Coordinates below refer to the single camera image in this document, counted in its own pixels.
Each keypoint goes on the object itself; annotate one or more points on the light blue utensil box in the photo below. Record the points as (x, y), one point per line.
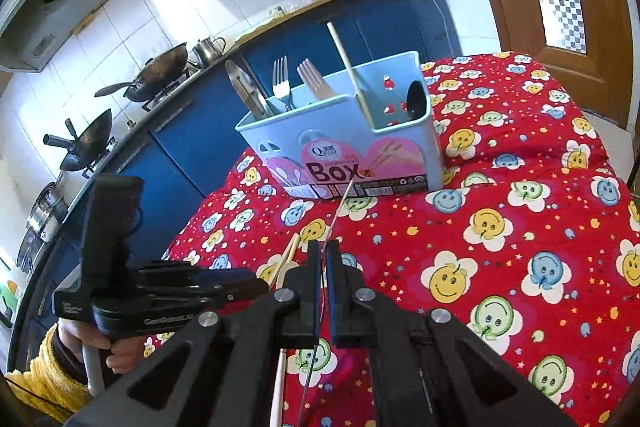
(340, 137)

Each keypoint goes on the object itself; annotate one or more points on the metal kettle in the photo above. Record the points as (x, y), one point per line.
(206, 48)

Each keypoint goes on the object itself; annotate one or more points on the red smiley-print tablecloth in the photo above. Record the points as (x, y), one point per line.
(500, 232)

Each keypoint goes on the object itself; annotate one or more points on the black plastic spoon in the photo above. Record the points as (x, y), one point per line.
(416, 97)

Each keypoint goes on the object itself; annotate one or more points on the metal fork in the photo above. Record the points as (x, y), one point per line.
(281, 79)

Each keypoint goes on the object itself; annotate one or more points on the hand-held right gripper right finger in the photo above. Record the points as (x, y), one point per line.
(340, 307)

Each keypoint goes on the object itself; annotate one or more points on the person's left hand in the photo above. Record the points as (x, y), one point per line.
(120, 352)

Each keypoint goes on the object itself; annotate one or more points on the beige plastic fork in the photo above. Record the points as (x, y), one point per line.
(315, 79)

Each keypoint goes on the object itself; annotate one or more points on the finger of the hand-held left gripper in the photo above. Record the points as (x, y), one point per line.
(200, 274)
(235, 294)

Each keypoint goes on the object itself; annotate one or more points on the beige chopstick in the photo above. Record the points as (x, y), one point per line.
(348, 193)
(277, 387)
(347, 67)
(286, 269)

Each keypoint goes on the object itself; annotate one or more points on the dark wok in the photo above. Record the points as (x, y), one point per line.
(160, 67)
(87, 142)

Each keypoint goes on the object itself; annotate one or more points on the steel pot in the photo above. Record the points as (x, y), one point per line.
(45, 212)

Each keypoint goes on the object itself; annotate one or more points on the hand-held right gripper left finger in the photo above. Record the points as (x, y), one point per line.
(310, 307)

